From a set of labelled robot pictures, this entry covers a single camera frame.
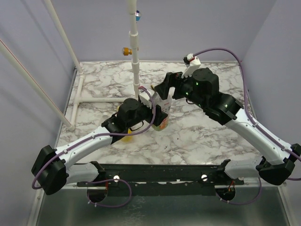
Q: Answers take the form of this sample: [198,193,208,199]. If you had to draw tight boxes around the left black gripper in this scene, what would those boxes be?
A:
[127,99,167,129]

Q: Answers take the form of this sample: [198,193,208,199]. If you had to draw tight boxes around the green label bottle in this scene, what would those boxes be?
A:
[152,92,172,131]

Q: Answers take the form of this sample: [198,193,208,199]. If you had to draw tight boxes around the yellow drink bottle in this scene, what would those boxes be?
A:
[116,107,136,144]

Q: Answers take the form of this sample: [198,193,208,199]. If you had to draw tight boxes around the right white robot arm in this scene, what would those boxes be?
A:
[154,68,301,186]

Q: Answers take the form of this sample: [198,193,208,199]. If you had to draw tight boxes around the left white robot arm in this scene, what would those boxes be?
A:
[31,98,168,195]

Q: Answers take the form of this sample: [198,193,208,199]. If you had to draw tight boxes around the yellow cap on pipe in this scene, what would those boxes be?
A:
[121,47,133,56]

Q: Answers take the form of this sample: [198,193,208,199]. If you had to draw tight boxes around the left diagonal white pipe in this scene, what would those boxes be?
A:
[0,40,75,130]

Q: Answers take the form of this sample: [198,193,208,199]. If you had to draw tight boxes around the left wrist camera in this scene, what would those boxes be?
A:
[139,88,155,109]

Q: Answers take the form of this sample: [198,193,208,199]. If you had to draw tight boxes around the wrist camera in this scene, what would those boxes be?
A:
[182,53,201,78]
[139,88,155,109]

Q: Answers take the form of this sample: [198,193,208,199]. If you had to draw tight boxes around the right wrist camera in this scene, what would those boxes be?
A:
[182,53,201,78]

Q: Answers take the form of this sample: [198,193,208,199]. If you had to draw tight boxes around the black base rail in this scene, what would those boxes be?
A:
[77,162,233,196]

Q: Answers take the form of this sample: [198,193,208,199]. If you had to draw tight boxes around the white pvc pipe frame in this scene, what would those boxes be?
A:
[44,0,140,131]

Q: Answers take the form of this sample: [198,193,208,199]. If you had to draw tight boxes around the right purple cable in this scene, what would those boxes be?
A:
[194,48,301,205]

